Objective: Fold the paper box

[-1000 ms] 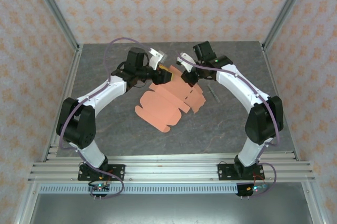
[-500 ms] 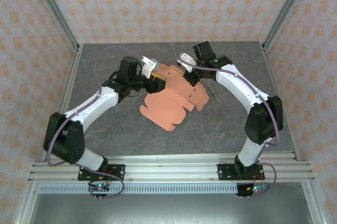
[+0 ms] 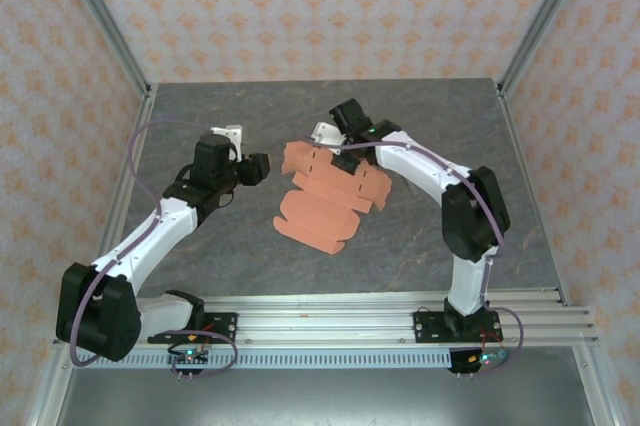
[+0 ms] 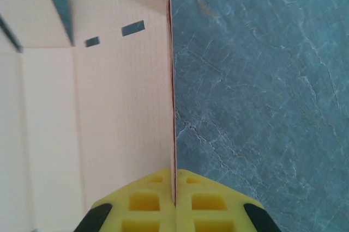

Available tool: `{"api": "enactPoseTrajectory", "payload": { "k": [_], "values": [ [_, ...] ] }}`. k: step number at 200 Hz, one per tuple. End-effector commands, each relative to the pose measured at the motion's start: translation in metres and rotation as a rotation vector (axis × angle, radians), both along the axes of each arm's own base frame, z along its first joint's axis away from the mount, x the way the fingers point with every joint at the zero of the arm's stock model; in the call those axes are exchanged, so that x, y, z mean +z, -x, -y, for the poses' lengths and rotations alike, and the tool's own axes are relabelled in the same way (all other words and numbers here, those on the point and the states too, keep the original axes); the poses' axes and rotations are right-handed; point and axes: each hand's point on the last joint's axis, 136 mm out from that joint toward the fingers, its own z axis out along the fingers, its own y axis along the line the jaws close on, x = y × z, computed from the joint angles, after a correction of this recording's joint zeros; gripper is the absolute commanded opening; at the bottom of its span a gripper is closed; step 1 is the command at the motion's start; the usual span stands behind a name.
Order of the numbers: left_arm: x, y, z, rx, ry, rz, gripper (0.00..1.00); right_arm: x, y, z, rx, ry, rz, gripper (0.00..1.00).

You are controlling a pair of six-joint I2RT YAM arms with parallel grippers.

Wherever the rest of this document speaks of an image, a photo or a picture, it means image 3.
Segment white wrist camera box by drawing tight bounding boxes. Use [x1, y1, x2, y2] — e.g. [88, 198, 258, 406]
[309, 120, 347, 156]
[209, 123, 246, 162]

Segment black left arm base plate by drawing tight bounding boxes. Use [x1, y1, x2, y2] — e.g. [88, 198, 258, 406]
[147, 312, 239, 345]

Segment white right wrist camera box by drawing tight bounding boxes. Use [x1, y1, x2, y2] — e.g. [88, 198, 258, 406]
[309, 120, 347, 156]

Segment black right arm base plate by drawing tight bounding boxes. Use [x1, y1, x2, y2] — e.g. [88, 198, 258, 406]
[413, 309, 501, 345]

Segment aluminium side rail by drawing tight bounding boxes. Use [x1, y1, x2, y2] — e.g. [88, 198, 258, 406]
[79, 83, 159, 308]
[497, 79, 570, 307]

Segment grey slotted cable duct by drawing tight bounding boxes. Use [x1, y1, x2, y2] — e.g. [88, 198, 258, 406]
[73, 350, 456, 370]

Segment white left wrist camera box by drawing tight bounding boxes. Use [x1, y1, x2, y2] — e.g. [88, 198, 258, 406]
[209, 123, 246, 162]

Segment aluminium frame leg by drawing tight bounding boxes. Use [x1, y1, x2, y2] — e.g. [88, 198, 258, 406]
[572, 345, 616, 426]
[27, 345, 76, 426]

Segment grey metal sheet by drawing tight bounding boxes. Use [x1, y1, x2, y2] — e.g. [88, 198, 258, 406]
[49, 368, 596, 426]

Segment orange paper box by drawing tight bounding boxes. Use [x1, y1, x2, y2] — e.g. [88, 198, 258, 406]
[272, 139, 393, 256]

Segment aluminium frame post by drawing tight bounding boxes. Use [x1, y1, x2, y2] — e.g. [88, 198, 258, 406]
[497, 0, 599, 97]
[52, 0, 154, 97]

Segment aluminium mounting rail beam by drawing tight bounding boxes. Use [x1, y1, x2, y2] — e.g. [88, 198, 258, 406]
[52, 288, 601, 348]

